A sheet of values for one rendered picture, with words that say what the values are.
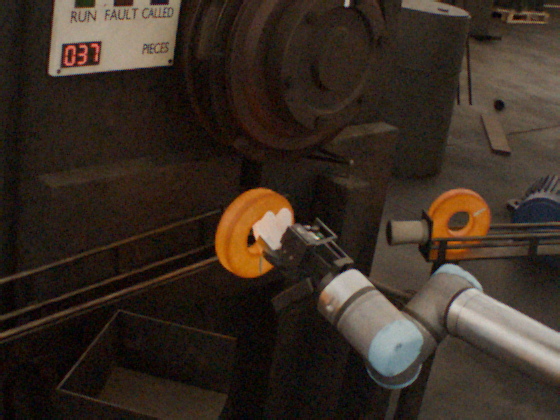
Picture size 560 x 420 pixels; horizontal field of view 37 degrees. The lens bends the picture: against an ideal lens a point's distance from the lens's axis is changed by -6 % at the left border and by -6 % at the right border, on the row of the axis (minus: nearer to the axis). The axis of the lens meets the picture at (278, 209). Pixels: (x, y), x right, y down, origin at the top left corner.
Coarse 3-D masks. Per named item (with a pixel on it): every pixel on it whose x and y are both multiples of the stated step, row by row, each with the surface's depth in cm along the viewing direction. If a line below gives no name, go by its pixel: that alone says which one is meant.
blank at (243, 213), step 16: (256, 192) 152; (272, 192) 154; (240, 208) 150; (256, 208) 151; (272, 208) 154; (288, 208) 157; (224, 224) 150; (240, 224) 150; (224, 240) 150; (240, 240) 151; (224, 256) 151; (240, 256) 153; (256, 256) 156; (240, 272) 154; (256, 272) 157
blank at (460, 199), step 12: (456, 192) 204; (468, 192) 205; (432, 204) 207; (444, 204) 204; (456, 204) 205; (468, 204) 205; (480, 204) 205; (432, 216) 205; (444, 216) 205; (480, 216) 207; (444, 228) 207; (468, 228) 209; (480, 228) 208; (480, 240) 209; (456, 252) 210
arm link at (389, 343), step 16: (368, 288) 139; (352, 304) 137; (368, 304) 136; (384, 304) 137; (336, 320) 138; (352, 320) 136; (368, 320) 135; (384, 320) 134; (400, 320) 134; (352, 336) 136; (368, 336) 134; (384, 336) 133; (400, 336) 132; (416, 336) 134; (368, 352) 134; (384, 352) 132; (400, 352) 133; (416, 352) 137; (384, 368) 133; (400, 368) 137
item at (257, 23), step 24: (264, 0) 152; (288, 0) 153; (240, 24) 150; (264, 24) 152; (240, 48) 153; (264, 48) 154; (240, 72) 155; (264, 72) 156; (240, 96) 157; (264, 96) 158; (240, 120) 160; (264, 120) 162; (288, 120) 165; (288, 144) 171
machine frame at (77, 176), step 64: (0, 0) 154; (384, 0) 201; (0, 64) 151; (384, 64) 210; (0, 128) 155; (64, 128) 153; (128, 128) 164; (192, 128) 175; (384, 128) 212; (0, 192) 159; (64, 192) 152; (128, 192) 162; (192, 192) 174; (384, 192) 219; (0, 256) 164; (64, 256) 157; (128, 256) 168; (192, 256) 180; (192, 320) 188; (256, 320) 203; (320, 320) 221; (320, 384) 232
